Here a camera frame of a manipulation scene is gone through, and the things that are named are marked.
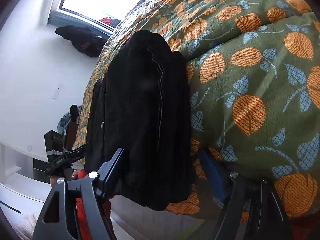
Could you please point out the grey cloth on dresser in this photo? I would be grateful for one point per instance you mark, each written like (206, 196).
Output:
(73, 115)

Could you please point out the person's left hand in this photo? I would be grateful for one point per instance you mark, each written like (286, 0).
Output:
(63, 176)

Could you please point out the green orange floral comforter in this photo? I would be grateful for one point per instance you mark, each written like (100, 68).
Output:
(253, 72)

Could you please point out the red fleece garment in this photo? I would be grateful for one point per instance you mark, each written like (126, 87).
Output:
(93, 217)

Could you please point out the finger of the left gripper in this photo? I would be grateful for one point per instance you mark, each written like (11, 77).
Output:
(78, 153)

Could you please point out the black bag by window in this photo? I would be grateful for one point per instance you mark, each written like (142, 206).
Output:
(82, 39)

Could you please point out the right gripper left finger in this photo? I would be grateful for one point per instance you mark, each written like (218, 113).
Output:
(109, 175)

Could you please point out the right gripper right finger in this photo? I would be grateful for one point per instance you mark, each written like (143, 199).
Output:
(216, 174)

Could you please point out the brown wooden dresser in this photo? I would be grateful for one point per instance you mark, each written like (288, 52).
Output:
(70, 137)

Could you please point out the black pants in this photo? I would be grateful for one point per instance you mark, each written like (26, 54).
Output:
(142, 106)

